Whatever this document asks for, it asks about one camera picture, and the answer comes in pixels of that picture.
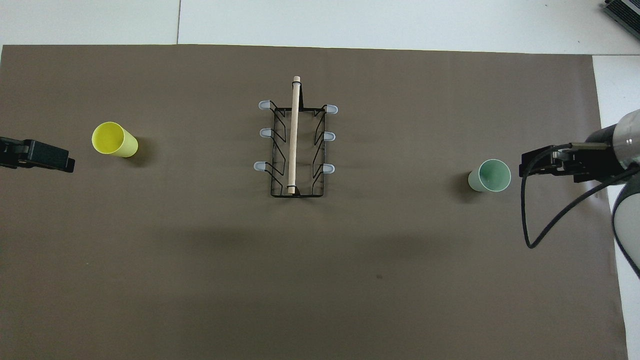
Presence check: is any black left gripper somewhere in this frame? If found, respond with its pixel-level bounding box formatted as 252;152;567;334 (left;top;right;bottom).
0;136;76;174

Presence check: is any pale green plastic cup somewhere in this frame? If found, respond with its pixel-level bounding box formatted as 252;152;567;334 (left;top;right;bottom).
468;159;512;193

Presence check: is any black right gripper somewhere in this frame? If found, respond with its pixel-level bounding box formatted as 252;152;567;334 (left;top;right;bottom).
519;125;623;183

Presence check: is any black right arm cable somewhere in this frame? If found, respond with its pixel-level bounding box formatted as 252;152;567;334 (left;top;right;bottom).
520;143;640;250

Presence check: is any brown table mat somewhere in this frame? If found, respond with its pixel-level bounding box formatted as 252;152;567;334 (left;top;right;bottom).
0;44;629;360

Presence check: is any yellow plastic cup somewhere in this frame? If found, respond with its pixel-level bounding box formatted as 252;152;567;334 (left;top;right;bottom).
91;121;139;158

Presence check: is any black ribbed device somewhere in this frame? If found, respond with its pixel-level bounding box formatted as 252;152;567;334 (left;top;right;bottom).
601;0;640;27

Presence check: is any black wire cup rack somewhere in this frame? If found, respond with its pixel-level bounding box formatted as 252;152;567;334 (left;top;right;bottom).
253;76;339;199

